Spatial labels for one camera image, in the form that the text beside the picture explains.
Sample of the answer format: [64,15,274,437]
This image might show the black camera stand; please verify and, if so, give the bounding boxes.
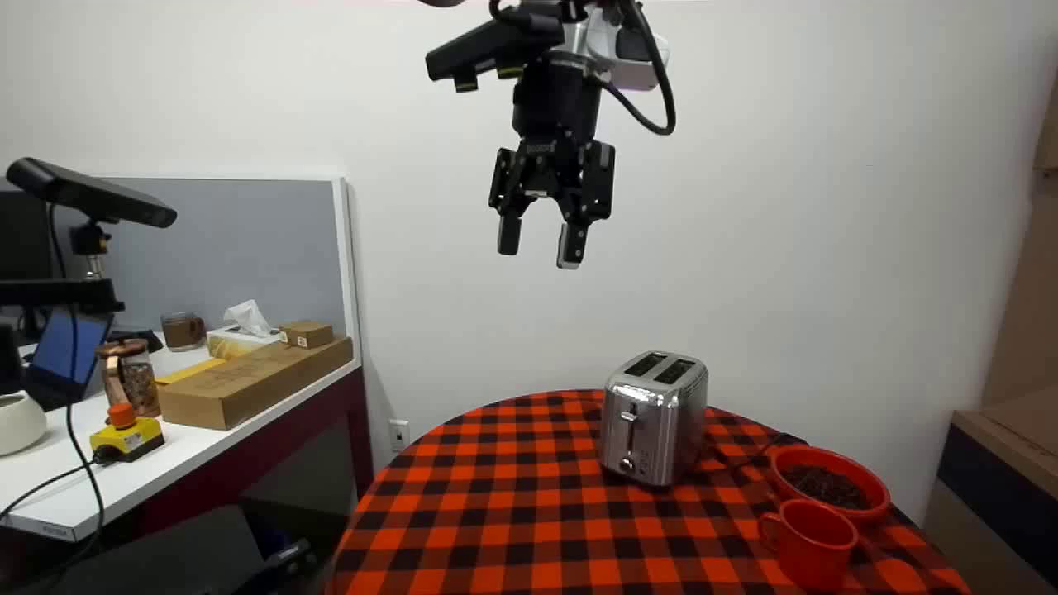
[71,217,116,286]

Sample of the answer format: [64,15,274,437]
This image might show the tissue box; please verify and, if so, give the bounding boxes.
[204,297,292,363]

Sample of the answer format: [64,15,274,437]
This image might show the red mug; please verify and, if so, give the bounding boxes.
[757,496,863,595]

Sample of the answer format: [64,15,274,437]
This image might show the red bowl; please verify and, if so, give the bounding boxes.
[768,443,892,530]

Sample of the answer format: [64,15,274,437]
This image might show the coffee beans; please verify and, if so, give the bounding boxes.
[785,464,876,513]

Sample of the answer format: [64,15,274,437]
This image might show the white ceramic bowl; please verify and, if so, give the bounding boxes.
[0,392,53,461]

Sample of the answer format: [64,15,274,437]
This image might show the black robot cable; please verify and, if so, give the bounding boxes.
[599,0,680,139]

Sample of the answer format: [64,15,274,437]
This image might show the silver two-slot toaster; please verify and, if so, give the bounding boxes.
[599,349,712,492]

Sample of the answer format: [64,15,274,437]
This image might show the black desk cable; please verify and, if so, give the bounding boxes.
[0,307,108,535]

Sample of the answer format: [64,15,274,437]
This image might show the orange black checked tablecloth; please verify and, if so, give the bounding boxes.
[322,386,973,595]

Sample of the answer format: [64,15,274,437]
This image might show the wooden cabinet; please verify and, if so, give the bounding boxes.
[924,62,1058,595]

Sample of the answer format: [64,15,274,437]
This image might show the white desk with maroon front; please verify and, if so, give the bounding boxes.
[0,334,378,549]

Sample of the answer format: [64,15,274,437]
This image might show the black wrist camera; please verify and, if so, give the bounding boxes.
[423,15,569,92]

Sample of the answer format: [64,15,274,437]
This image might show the small brown box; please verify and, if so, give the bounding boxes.
[158,312,213,354]

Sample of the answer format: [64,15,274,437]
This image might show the small light wooden block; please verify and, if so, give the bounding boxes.
[277,319,336,354]

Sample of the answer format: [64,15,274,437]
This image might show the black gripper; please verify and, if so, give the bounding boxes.
[486,54,617,271]

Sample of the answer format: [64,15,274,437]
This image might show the laptop with blue screen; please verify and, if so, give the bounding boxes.
[22,303,116,408]

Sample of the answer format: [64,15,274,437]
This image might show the grey partition panel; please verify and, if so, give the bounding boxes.
[64,176,363,349]

